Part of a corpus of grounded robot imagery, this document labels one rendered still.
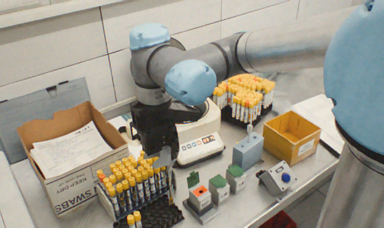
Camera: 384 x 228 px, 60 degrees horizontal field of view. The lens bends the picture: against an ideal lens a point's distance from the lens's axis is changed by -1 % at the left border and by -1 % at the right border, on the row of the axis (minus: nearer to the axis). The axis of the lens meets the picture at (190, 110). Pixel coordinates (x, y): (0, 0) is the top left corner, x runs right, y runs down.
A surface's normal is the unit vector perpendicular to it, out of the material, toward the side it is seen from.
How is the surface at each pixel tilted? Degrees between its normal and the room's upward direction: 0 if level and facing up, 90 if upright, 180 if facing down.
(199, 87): 90
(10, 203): 0
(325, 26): 56
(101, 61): 90
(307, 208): 0
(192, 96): 90
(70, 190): 87
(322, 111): 1
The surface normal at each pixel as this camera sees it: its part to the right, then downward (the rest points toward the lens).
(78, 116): 0.58, 0.43
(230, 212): -0.02, -0.82
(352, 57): -0.79, 0.25
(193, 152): 0.18, -0.53
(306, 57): -0.65, 0.66
